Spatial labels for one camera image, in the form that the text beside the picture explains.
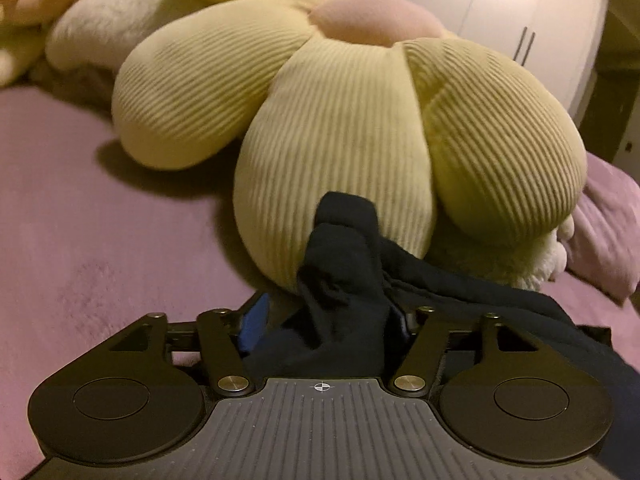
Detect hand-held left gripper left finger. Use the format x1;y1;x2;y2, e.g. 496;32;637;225
97;294;271;397

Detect cream flower-shaped pillow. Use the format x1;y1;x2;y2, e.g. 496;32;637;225
112;0;589;297

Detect pink fleece blanket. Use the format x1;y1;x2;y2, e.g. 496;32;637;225
0;82;640;466

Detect navy zip jacket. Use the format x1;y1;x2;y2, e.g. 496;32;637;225
244;191;640;466

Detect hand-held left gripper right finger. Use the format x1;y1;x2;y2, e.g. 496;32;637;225
392;305;546;397

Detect dark wooden bed post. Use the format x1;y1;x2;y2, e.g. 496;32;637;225
580;0;640;167

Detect small white plush toy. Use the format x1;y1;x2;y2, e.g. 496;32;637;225
432;217;569;292

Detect white plush toy grey paws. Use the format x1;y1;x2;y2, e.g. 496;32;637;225
0;0;211;87

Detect white wardrobe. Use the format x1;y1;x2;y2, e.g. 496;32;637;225
304;0;612;128

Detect pink pillow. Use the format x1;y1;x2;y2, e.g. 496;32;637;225
564;152;640;304

